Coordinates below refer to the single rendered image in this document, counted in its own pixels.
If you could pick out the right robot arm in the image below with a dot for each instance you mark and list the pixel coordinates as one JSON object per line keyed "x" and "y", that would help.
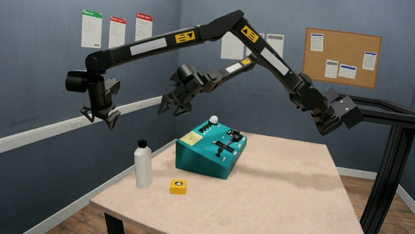
{"x": 188, "y": 76}

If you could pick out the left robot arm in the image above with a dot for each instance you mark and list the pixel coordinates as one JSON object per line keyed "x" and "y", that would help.
{"x": 300, "y": 94}

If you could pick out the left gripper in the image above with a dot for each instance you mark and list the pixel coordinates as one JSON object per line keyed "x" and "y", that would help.
{"x": 98, "y": 109}

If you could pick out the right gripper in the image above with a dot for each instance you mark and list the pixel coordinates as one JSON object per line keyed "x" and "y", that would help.
{"x": 183, "y": 102}

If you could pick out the white bottle with black cap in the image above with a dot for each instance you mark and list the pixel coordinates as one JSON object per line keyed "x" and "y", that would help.
{"x": 143, "y": 165}

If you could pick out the teal control console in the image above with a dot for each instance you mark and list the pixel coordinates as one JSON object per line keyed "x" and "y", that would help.
{"x": 207, "y": 149}

